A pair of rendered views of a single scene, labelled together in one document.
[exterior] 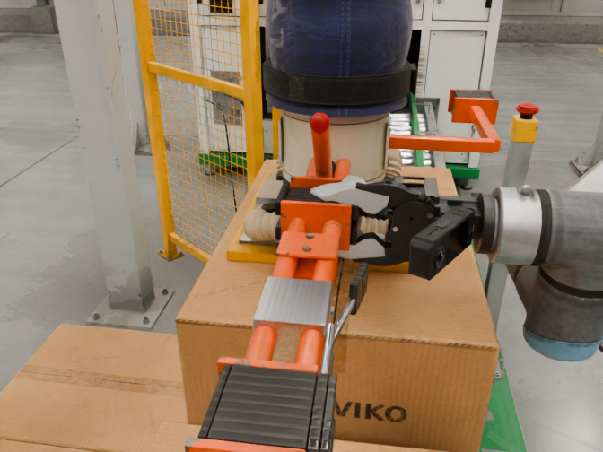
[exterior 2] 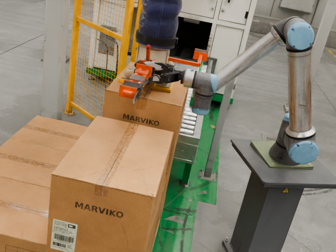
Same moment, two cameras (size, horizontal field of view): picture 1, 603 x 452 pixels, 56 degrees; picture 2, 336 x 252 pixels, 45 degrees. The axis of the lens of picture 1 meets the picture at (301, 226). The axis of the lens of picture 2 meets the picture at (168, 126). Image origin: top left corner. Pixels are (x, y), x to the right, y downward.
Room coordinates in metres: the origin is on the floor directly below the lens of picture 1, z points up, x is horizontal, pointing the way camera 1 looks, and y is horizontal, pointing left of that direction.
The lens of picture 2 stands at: (-1.38, -0.02, 1.80)
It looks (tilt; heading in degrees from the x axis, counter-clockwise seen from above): 24 degrees down; 355
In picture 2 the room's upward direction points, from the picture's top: 11 degrees clockwise
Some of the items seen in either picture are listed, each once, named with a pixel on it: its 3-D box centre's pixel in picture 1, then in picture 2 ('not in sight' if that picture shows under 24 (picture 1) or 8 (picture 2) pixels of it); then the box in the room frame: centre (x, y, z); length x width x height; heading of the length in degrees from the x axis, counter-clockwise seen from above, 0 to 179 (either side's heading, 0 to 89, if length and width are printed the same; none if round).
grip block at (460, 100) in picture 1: (472, 106); (200, 54); (1.14, -0.35, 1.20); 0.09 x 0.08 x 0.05; 83
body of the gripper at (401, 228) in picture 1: (436, 218); (172, 74); (0.61, -0.16, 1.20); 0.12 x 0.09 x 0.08; 82
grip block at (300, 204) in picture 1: (318, 212); (145, 68); (0.62, -0.02, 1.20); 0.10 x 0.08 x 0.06; 83
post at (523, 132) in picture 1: (500, 256); (219, 125); (1.73, -0.71, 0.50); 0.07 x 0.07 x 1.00; 82
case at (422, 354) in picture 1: (343, 320); (147, 113); (0.85, -0.08, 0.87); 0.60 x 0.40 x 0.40; 172
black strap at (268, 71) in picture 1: (338, 75); (156, 37); (0.87, -0.06, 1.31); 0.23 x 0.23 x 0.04
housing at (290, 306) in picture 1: (294, 319); (136, 82); (0.41, 0.01, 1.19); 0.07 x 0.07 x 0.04; 83
